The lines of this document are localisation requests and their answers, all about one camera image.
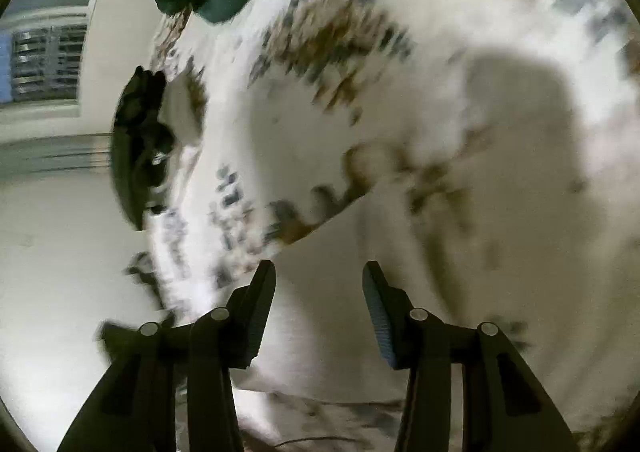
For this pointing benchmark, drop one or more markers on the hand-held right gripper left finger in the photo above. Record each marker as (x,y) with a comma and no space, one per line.
(260,312)

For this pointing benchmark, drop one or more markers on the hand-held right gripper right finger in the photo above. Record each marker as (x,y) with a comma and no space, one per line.
(381,327)

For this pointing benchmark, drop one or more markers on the barred window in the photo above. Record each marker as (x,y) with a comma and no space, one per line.
(47,62)

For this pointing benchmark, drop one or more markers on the white floral printed bedsheet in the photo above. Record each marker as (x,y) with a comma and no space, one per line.
(500,7)

